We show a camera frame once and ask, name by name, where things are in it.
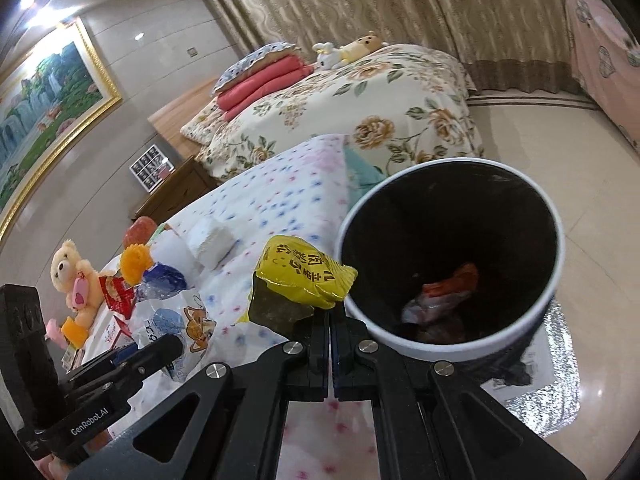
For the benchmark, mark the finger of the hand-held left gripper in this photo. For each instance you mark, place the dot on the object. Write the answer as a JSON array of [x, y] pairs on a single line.
[[100, 375], [160, 347]]

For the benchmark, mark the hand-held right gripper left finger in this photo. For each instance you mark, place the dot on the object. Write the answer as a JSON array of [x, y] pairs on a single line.
[[315, 360]]

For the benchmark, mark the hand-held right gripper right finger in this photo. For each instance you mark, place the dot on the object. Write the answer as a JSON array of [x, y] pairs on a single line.
[[346, 360]]

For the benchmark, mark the red snack packet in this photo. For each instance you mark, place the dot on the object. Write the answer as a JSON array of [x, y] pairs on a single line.
[[115, 295]]

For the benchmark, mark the yellow snack packet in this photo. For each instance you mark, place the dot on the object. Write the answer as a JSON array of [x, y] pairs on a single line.
[[300, 270]]

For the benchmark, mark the white foam fruit net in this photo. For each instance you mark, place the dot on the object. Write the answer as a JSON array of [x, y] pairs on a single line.
[[212, 241]]

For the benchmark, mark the white trash bin black liner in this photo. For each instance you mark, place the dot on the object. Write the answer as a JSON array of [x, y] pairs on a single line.
[[425, 210]]

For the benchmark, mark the person's left hand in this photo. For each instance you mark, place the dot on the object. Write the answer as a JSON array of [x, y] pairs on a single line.
[[52, 467]]

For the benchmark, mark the cartoon print plastic bag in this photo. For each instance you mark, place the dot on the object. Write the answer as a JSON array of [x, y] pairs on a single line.
[[190, 321]]

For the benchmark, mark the white red printed packet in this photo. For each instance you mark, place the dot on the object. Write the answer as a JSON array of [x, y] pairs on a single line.
[[117, 331]]

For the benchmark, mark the blue plastic bag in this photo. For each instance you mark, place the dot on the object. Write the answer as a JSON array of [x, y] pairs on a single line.
[[165, 279]]

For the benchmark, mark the orange plush toy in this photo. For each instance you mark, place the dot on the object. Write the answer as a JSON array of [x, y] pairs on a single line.
[[135, 262]]

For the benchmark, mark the clear plastic wrapper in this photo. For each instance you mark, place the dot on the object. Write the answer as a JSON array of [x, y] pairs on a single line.
[[425, 312]]

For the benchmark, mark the white plastic bag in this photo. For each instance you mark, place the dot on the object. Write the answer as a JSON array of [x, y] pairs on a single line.
[[172, 255]]

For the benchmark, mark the cream teddy bear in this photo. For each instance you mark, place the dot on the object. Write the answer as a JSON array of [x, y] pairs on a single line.
[[70, 265]]

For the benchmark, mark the green carton box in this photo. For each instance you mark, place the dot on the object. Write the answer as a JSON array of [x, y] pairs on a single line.
[[161, 231]]

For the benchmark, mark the red apple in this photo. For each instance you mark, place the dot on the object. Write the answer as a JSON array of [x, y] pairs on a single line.
[[140, 232]]

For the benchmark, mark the orange wrapper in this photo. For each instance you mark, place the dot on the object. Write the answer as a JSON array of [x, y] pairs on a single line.
[[452, 280]]

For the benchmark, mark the wooden nightstand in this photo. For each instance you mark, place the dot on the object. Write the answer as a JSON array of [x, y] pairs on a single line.
[[175, 191]]

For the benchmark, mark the white dotted blanket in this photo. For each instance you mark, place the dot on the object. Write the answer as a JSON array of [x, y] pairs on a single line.
[[280, 195]]

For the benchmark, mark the photo sheet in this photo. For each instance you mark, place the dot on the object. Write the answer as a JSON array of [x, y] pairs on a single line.
[[146, 166]]

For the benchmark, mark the teal cloth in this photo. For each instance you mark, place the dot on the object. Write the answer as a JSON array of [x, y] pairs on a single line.
[[362, 172]]

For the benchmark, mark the silver glitter mat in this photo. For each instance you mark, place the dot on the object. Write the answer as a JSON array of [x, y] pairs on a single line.
[[552, 402]]

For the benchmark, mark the wooden headboard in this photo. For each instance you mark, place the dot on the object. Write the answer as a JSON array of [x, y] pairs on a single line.
[[172, 120]]

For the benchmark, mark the floral bed pillow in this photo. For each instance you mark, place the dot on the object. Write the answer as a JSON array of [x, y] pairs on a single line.
[[200, 120]]

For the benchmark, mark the gold framed landscape painting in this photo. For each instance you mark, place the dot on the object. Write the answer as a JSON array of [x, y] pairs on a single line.
[[45, 100]]

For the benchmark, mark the pink folded blanket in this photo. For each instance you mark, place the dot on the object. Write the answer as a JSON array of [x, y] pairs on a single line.
[[265, 80]]

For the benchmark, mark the white rabbit plush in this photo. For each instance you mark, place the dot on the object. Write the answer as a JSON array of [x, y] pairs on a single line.
[[326, 57]]

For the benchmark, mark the blue dotted frilled pillow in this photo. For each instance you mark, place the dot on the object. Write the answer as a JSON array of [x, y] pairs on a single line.
[[250, 57]]

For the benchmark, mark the yellow bear plush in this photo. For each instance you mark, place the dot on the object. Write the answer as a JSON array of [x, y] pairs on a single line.
[[360, 46]]

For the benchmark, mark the beige patterned curtain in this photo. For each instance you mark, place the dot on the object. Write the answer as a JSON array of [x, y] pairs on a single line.
[[400, 5]]

